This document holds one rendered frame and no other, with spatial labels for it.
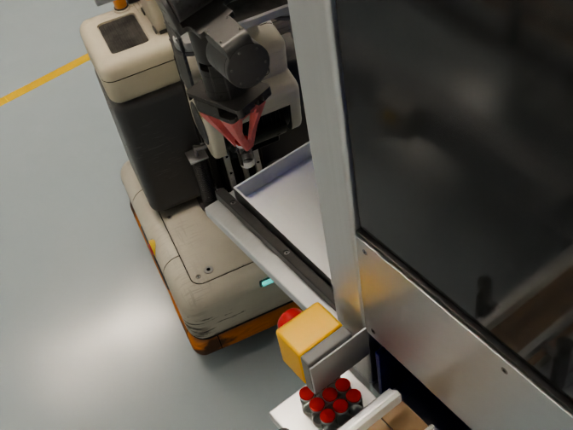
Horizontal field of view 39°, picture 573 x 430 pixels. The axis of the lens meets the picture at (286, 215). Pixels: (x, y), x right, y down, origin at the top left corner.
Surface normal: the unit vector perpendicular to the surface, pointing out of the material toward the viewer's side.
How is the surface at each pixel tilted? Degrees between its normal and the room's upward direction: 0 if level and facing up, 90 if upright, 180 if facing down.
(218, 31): 11
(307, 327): 0
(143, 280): 0
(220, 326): 90
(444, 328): 90
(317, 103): 90
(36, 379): 0
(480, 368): 90
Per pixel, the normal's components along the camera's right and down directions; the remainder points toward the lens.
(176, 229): -0.14, -0.68
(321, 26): -0.79, 0.51
